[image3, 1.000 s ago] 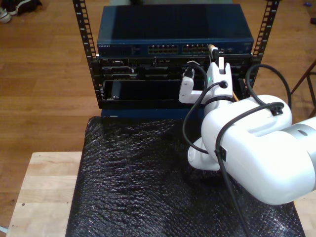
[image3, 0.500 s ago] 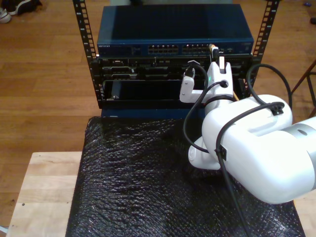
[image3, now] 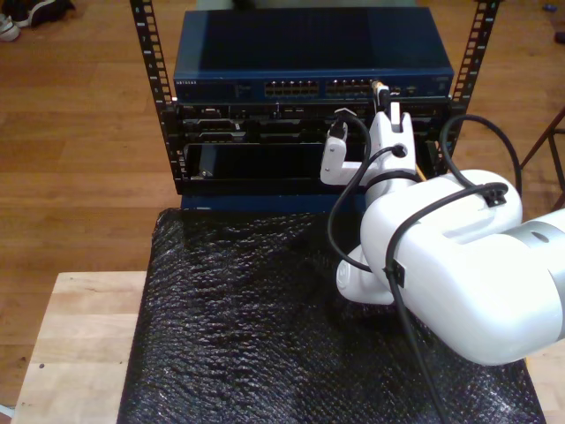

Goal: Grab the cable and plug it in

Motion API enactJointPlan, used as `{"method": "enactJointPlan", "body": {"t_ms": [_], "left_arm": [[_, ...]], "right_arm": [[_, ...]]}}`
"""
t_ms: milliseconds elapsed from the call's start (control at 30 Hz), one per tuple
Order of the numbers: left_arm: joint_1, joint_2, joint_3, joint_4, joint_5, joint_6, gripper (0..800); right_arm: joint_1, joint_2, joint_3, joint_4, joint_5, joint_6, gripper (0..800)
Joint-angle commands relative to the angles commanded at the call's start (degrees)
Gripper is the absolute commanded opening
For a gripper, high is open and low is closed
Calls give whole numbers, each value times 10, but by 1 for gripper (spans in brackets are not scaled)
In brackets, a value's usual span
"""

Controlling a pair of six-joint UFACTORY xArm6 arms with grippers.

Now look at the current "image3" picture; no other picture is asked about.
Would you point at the black rack server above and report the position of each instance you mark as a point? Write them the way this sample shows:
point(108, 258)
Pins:
point(265, 115)

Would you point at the dark sneaker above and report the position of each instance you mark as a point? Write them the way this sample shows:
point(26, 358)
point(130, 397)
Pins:
point(44, 11)

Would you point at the dark wooden chair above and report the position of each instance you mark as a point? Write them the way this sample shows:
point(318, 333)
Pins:
point(539, 142)

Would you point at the black bubble wrap mat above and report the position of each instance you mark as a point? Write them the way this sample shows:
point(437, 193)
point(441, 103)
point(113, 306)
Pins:
point(243, 353)

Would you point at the small blue floor object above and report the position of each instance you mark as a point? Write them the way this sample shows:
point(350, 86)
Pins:
point(550, 7)

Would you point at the black rack frame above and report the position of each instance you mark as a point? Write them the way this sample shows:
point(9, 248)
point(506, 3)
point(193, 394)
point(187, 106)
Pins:
point(145, 44)

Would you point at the blue network switch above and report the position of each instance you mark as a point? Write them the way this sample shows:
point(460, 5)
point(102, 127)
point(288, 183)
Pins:
point(265, 44)

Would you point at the white sneaker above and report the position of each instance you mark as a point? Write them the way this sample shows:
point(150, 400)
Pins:
point(8, 28)

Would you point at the black rack drawer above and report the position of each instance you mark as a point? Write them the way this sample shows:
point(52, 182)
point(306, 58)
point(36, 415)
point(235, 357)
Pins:
point(265, 163)

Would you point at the blue rack base plate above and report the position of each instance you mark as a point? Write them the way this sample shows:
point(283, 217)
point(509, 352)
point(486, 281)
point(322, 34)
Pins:
point(265, 203)

